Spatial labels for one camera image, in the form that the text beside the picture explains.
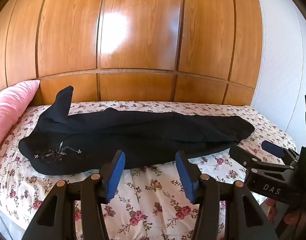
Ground black pants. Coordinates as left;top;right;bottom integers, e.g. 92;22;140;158
18;86;255;176

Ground person's right hand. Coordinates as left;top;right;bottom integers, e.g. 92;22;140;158
265;198;306;227

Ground floral bed cover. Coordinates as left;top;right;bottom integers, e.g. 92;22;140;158
0;101;296;239

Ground wooden wardrobe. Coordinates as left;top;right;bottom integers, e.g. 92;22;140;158
0;0;263;106

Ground pink pillow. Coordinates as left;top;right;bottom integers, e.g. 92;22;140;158
0;80;40;145

